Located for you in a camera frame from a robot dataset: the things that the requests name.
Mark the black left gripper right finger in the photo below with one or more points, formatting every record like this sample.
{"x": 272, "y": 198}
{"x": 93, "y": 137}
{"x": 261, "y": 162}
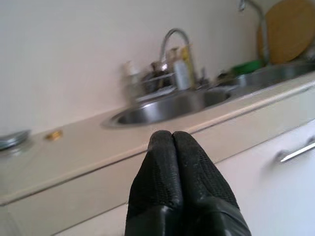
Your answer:
{"x": 204, "y": 194}

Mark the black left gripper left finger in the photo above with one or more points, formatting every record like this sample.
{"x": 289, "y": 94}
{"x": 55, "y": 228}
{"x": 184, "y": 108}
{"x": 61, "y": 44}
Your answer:
{"x": 157, "y": 186}

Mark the beige kitchen cabinet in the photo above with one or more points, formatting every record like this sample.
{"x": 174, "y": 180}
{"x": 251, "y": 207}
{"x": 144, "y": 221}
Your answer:
{"x": 61, "y": 196}

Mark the stainless steel double sink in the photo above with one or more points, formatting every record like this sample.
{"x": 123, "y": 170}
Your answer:
{"x": 160, "y": 110}

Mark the clear pump soap bottle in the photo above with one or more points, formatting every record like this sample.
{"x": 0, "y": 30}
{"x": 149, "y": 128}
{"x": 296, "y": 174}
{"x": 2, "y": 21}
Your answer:
{"x": 130, "y": 76}

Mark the small golden object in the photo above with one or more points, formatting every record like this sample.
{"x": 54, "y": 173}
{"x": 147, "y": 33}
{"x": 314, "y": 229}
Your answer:
{"x": 54, "y": 135}

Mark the white pump bottle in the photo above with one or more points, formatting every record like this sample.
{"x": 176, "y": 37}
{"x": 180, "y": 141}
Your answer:
{"x": 182, "y": 73}

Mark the green plastic bowl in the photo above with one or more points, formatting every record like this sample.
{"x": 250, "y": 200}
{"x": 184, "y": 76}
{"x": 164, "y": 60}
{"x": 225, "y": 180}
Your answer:
{"x": 246, "y": 66}

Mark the yellow plastic bag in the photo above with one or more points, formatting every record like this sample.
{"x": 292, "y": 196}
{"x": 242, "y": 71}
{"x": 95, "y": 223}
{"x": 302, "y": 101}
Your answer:
{"x": 185, "y": 52}

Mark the steel curved pipe faucet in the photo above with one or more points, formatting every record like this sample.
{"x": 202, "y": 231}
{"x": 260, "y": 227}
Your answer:
{"x": 263, "y": 37}

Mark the round wooden cutting board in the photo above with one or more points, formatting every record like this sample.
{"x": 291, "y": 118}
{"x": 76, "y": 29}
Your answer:
{"x": 288, "y": 32}

